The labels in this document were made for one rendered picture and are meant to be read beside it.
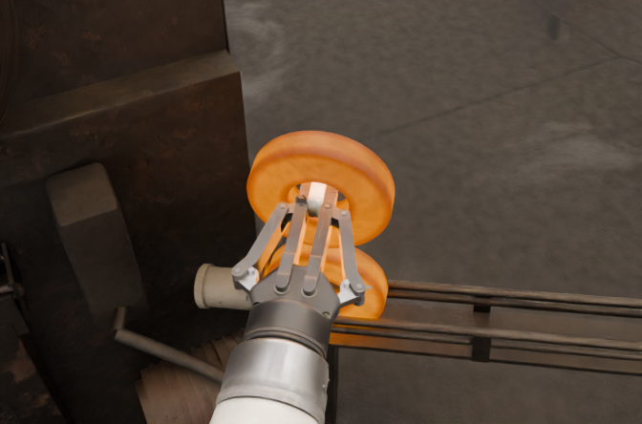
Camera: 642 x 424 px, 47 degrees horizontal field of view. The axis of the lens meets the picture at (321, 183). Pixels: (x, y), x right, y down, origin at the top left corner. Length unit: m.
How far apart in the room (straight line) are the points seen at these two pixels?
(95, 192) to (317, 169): 0.35
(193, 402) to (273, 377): 0.50
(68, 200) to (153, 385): 0.30
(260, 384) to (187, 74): 0.52
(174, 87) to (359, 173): 0.35
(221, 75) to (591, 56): 1.82
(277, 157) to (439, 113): 1.59
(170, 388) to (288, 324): 0.48
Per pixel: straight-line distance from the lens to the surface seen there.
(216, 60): 1.02
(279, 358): 0.61
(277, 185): 0.76
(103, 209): 0.95
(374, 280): 0.90
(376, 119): 2.24
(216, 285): 0.98
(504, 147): 2.21
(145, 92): 0.99
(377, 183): 0.73
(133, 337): 1.07
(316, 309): 0.65
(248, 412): 0.59
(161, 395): 1.09
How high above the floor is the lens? 1.48
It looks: 46 degrees down
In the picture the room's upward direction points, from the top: straight up
